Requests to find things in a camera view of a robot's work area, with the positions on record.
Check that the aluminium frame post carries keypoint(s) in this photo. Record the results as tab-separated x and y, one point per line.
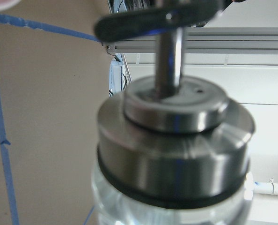
252	40

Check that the glass sauce bottle metal lid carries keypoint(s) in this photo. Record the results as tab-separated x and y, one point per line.
172	149

